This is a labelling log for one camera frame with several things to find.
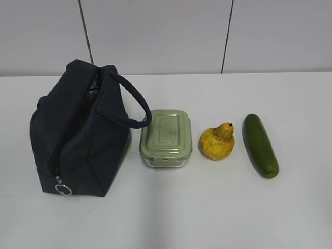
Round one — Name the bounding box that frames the green lid glass container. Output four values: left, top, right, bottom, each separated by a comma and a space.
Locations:
139, 109, 192, 168

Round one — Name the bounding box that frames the yellow pear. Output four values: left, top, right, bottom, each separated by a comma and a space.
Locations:
199, 122, 235, 161

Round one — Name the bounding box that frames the dark blue lunch bag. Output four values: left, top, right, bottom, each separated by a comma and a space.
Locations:
30, 60, 152, 197

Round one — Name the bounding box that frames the green cucumber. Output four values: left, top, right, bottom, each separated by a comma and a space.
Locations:
242, 114, 279, 178

